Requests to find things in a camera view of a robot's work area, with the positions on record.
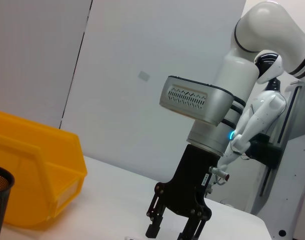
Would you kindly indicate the black mesh pen cup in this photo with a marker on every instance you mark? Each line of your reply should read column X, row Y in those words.
column 1, row 200

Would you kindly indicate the white robot head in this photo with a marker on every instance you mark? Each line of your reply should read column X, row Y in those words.
column 270, row 67

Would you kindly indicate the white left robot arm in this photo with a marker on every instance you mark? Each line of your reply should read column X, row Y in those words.
column 245, row 127

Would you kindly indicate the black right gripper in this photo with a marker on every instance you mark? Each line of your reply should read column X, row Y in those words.
column 190, row 185

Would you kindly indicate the yellow plastic bin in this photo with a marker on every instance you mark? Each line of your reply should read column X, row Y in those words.
column 30, row 155

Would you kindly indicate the grey-white lift column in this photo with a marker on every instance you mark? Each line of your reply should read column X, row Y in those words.
column 295, row 175

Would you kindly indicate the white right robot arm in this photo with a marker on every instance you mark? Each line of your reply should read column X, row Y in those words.
column 237, row 77

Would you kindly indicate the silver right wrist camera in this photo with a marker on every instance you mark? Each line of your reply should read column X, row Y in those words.
column 192, row 100

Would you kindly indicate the black lift carriage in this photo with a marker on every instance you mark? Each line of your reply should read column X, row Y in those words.
column 266, row 152

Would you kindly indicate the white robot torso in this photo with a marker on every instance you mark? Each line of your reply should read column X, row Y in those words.
column 272, row 107

